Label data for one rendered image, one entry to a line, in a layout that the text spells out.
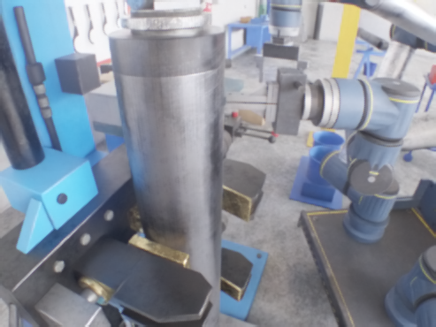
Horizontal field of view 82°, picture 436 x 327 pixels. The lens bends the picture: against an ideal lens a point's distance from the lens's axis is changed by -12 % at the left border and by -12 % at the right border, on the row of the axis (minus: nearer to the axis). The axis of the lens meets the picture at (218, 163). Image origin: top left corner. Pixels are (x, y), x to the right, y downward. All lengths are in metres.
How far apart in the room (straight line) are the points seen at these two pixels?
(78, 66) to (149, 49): 0.36
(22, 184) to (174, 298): 0.41
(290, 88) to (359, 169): 0.26
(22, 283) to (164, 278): 0.29
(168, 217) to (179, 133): 0.21
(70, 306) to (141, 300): 0.15
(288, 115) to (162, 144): 0.26
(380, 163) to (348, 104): 0.17
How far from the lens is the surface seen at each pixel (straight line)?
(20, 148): 0.74
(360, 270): 1.61
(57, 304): 0.69
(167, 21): 0.47
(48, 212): 0.68
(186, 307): 0.61
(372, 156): 0.68
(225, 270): 1.23
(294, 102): 0.58
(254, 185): 0.88
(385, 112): 0.62
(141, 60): 0.47
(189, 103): 0.48
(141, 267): 0.68
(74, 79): 0.81
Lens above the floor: 1.54
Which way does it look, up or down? 34 degrees down
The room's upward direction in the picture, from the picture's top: 1 degrees clockwise
